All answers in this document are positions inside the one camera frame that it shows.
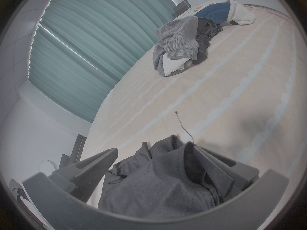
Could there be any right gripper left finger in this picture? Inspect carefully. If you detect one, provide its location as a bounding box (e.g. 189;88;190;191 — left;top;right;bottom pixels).
49;148;118;202

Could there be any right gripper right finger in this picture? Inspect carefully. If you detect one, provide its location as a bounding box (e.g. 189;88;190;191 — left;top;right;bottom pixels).
193;146;261;199

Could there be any black T-shirt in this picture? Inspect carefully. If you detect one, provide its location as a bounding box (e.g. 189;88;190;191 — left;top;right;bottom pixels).
98;110;250;217

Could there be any black chest of drawers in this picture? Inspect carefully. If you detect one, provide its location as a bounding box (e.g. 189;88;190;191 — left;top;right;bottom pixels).
70;134;87;163

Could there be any round white mirror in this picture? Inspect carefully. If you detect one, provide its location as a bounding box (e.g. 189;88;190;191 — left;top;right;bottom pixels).
38;159;57;171

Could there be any bed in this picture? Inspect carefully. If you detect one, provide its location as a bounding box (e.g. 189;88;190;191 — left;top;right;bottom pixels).
86;0;307;213

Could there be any blue-green curtain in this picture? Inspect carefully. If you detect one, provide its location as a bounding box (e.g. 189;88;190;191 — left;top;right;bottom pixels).
28;25;118;124
38;0;179;83

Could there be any black crinkled garment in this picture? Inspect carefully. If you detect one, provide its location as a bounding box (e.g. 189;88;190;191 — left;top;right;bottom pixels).
192;18;223;65

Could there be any grey garment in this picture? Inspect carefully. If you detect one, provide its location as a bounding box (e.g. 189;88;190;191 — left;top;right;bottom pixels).
152;16;199;77

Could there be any white fleecy garment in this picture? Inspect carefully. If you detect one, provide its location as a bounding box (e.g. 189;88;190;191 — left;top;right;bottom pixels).
227;0;256;26

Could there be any dark blue garment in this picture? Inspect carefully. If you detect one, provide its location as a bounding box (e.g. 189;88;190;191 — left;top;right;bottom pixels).
195;3;232;24

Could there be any white printed pillow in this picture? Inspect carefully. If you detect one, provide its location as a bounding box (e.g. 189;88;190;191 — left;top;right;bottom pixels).
173;0;231;21

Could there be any grey bedside table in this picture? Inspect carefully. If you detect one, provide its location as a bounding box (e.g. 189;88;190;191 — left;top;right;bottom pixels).
174;2;187;15

